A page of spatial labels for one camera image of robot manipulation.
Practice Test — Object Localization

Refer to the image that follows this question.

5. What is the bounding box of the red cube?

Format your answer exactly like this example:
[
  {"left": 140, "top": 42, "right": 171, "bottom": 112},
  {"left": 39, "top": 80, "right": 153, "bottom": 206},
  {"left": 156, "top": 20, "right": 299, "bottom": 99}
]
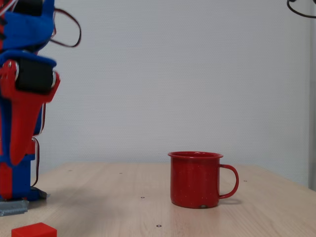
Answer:
[{"left": 11, "top": 222, "right": 58, "bottom": 237}]

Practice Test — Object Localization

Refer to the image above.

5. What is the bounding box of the red enamel mug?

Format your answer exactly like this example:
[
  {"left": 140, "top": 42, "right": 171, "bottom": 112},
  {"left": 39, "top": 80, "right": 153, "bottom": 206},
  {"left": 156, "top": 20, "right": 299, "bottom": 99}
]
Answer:
[{"left": 167, "top": 151, "right": 239, "bottom": 209}]

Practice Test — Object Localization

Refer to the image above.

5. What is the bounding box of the red black servo wire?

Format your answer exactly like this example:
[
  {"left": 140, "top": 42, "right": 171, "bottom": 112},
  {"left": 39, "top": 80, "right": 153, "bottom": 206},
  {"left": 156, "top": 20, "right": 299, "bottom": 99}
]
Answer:
[
  {"left": 31, "top": 103, "right": 47, "bottom": 186},
  {"left": 49, "top": 8, "right": 82, "bottom": 48}
]

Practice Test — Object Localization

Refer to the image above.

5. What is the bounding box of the black hanging cable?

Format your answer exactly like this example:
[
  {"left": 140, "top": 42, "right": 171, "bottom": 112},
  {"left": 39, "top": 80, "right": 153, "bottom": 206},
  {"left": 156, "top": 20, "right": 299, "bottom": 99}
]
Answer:
[{"left": 286, "top": 0, "right": 316, "bottom": 19}]

